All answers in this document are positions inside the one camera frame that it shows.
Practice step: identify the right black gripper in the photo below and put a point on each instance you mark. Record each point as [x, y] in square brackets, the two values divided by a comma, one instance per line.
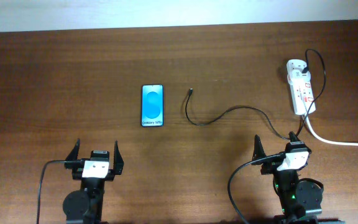
[270, 167]

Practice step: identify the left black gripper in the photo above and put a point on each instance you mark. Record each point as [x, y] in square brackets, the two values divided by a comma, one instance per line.
[117, 167]

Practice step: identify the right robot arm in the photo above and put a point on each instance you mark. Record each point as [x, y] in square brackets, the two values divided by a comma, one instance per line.
[300, 199]

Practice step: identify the blue screen Galaxy smartphone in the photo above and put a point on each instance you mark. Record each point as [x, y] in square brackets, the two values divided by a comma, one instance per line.
[152, 112]

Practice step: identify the white power strip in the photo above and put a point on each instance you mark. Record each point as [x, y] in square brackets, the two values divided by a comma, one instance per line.
[299, 80]

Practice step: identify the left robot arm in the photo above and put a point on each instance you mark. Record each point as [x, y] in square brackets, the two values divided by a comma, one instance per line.
[86, 204]

